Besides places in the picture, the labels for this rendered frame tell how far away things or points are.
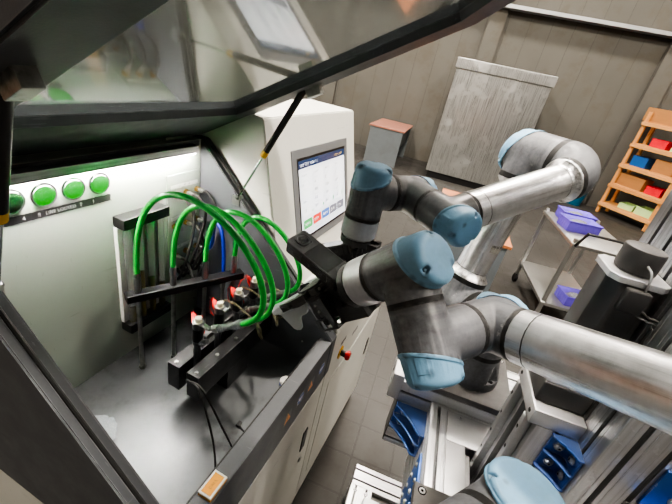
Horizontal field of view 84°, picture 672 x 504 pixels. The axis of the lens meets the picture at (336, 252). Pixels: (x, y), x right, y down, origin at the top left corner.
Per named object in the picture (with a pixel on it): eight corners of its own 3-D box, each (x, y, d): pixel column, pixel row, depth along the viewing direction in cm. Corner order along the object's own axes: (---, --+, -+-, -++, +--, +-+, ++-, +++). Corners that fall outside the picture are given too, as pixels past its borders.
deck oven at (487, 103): (500, 183, 836) (543, 78, 738) (506, 198, 720) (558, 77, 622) (427, 163, 867) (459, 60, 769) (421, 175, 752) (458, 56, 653)
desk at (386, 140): (404, 157, 878) (413, 125, 845) (394, 168, 758) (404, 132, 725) (375, 149, 891) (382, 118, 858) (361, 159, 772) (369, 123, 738)
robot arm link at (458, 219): (617, 199, 84) (446, 264, 68) (572, 182, 93) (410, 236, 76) (638, 149, 78) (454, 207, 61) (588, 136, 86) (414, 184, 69)
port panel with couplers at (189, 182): (175, 274, 116) (175, 179, 102) (167, 270, 117) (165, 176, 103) (205, 259, 127) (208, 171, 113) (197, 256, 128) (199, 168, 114)
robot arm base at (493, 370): (494, 363, 110) (507, 337, 106) (498, 400, 97) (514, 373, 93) (443, 345, 113) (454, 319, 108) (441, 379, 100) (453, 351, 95)
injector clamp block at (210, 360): (197, 419, 99) (198, 378, 92) (168, 402, 102) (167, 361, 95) (268, 346, 127) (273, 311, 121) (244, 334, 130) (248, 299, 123)
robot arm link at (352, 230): (338, 216, 75) (353, 206, 82) (334, 236, 77) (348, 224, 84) (372, 228, 73) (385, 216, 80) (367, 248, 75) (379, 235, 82)
